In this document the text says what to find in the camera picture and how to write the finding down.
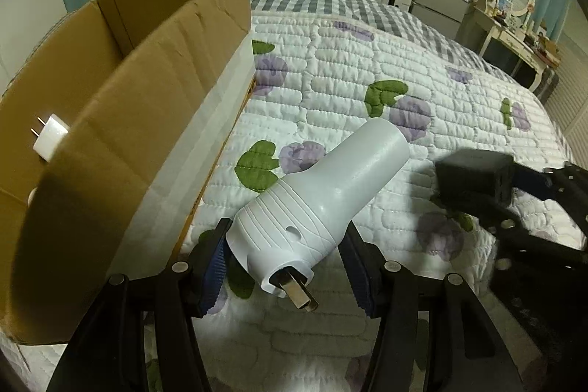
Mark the white floral quilt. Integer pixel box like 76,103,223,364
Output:
0,13,582,392

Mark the small black box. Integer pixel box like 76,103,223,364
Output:
434,150,516,213

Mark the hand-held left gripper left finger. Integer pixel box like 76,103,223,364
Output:
46,217,233,392

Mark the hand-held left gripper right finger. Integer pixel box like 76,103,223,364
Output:
337,224,524,392

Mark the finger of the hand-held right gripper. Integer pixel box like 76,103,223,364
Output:
511,162,588,237
473,211,588,271

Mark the dark suitcase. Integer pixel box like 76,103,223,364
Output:
533,68,561,103

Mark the white slatted wardrobe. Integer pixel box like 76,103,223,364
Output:
544,34,588,172

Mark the white charger plug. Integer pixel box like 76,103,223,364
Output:
30,113,71,163

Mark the small open cardboard box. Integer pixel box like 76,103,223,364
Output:
535,36,562,62

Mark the brown cardboard box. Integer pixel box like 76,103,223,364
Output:
0,0,252,347

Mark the white dressing table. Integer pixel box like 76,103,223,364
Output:
473,0,563,92

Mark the silver fridge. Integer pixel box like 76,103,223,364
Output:
409,0,478,39

